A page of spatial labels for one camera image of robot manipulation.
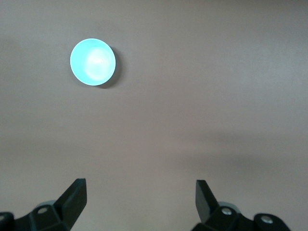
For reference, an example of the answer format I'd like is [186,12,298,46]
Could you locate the blue bowl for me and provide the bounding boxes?
[70,38,116,86]

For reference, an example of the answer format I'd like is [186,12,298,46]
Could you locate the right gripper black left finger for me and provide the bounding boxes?
[0,178,87,231]

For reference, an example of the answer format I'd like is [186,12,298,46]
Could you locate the brown table cover sheet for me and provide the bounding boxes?
[0,0,308,231]

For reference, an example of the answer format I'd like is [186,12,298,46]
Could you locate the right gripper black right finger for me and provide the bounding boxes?
[195,180,290,231]

